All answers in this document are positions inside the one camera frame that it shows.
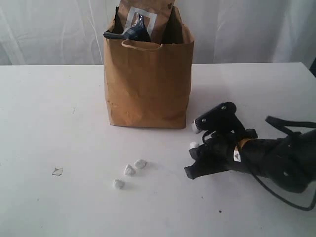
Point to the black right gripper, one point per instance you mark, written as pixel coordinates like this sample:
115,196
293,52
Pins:
214,156

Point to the white scrap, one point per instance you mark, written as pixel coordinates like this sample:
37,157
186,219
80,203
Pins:
194,145
139,164
129,170
118,184

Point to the white scrap front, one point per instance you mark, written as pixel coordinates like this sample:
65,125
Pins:
118,184

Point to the long dark noodle package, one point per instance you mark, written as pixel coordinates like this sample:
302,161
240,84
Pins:
137,32

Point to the brown kraft stand-up pouch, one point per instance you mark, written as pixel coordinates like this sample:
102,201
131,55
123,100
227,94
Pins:
155,13

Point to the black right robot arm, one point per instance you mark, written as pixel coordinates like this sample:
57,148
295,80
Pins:
289,162

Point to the brown paper bag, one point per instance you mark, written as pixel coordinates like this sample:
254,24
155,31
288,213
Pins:
149,84

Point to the white backdrop curtain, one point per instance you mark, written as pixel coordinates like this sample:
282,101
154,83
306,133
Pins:
53,32

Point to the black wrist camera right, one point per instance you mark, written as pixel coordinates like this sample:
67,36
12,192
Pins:
221,118

